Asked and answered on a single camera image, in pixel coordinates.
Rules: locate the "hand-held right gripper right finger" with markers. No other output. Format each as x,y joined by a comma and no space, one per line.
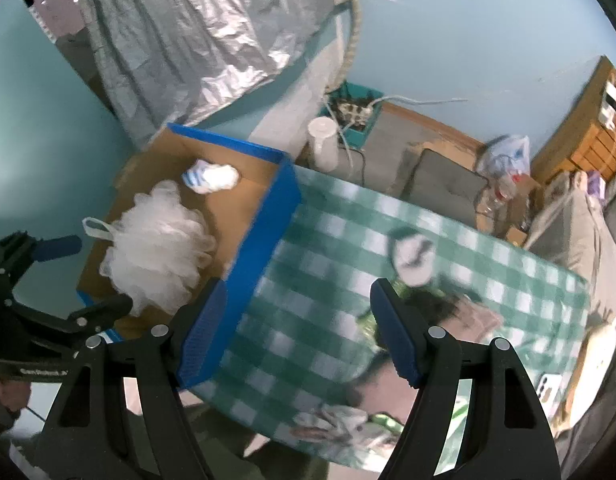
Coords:
395,335

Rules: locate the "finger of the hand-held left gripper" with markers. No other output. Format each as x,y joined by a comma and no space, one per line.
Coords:
60,247
102,307

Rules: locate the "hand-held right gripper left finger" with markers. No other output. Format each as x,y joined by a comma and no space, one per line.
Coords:
207,335

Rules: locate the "black knit sock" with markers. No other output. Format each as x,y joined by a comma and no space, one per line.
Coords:
440,307

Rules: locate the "white mesh bath loofah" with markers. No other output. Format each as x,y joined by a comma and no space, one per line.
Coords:
157,250

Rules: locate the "blue-edged cardboard box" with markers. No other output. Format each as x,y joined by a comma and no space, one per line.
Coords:
248,175

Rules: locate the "white round soft toy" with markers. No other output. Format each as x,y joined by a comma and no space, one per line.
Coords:
413,260

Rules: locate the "person's left hand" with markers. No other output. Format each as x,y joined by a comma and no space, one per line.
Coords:
10,397

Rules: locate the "white printed cloth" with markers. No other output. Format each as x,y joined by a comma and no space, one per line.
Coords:
333,425

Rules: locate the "green white checked tablecloth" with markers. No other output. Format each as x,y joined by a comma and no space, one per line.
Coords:
338,240

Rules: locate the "person's olive trousers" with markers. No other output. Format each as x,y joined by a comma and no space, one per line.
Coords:
237,450

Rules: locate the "grey floor cushion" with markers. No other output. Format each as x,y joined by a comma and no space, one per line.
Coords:
438,185

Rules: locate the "brown cardboard box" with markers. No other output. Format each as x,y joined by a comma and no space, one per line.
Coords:
518,236

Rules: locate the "white blue-striped sock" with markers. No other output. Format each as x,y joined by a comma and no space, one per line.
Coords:
212,177

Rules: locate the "white smartphone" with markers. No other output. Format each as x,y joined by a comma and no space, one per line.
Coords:
548,387

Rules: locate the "clear plastic bottle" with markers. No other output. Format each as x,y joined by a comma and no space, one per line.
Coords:
503,187

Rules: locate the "flat cardboard sheet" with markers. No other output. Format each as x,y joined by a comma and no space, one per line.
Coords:
453,152

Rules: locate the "beige bedding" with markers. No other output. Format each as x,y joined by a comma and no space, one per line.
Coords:
573,240

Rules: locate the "sandwich plush toy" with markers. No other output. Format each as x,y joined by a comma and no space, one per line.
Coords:
595,360

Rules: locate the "white cylindrical humidifier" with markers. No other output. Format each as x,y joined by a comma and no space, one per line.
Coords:
323,145

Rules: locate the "teal plastic crate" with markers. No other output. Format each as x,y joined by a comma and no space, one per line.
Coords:
358,135

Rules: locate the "white plastic bag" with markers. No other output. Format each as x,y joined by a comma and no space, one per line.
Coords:
505,155

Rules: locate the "white power strip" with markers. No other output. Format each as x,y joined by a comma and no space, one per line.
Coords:
355,110

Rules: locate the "silver foil curtain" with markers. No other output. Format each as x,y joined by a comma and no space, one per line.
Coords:
187,35

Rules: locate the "purple small box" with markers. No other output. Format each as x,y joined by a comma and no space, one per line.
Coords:
595,182

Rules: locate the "wooden headboard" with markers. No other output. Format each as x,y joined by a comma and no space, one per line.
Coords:
578,135

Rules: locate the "white charger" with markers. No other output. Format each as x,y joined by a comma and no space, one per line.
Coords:
610,92

